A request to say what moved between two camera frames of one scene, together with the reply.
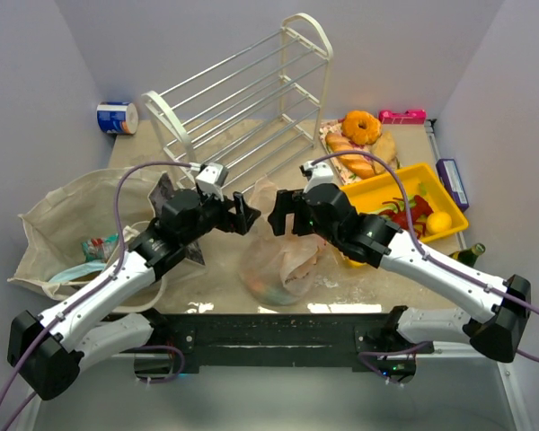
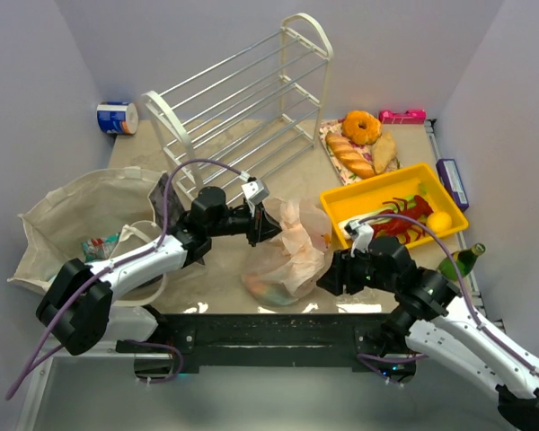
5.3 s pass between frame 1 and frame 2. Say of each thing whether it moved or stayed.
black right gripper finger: moved
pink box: stayed
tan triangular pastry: stayed
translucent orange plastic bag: moved
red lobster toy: stayed
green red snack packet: stayed
